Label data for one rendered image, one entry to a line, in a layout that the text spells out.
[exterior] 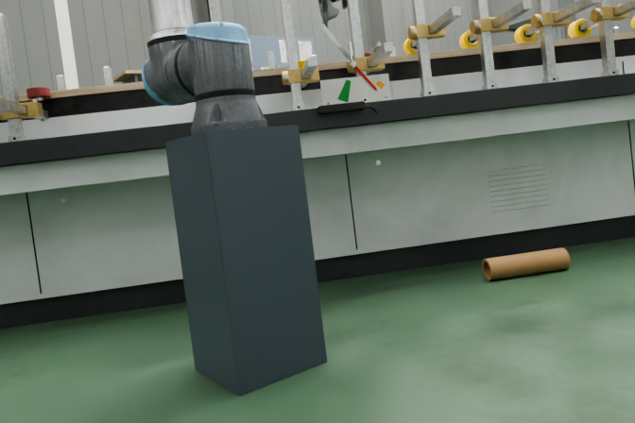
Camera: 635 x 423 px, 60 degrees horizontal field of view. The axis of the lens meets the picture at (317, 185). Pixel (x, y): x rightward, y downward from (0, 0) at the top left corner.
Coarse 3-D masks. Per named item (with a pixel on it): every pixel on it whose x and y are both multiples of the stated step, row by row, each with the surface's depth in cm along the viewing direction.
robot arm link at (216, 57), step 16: (192, 32) 131; (208, 32) 129; (224, 32) 130; (240, 32) 133; (192, 48) 132; (208, 48) 129; (224, 48) 130; (240, 48) 132; (176, 64) 137; (192, 64) 132; (208, 64) 130; (224, 64) 130; (240, 64) 132; (192, 80) 135; (208, 80) 130; (224, 80) 130; (240, 80) 131
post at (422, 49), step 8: (416, 0) 205; (416, 8) 205; (416, 16) 206; (424, 16) 206; (416, 24) 206; (424, 40) 206; (424, 48) 206; (424, 56) 206; (424, 64) 206; (424, 72) 206; (424, 80) 207; (424, 88) 207; (432, 88) 207
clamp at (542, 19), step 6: (546, 12) 210; (552, 12) 211; (534, 18) 212; (540, 18) 210; (546, 18) 210; (552, 18) 211; (534, 24) 212; (540, 24) 211; (546, 24) 211; (552, 24) 211; (558, 24) 211; (564, 24) 213
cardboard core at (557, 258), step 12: (528, 252) 200; (540, 252) 199; (552, 252) 199; (564, 252) 199; (492, 264) 195; (504, 264) 195; (516, 264) 196; (528, 264) 196; (540, 264) 196; (552, 264) 197; (564, 264) 198; (492, 276) 195; (504, 276) 196; (516, 276) 198
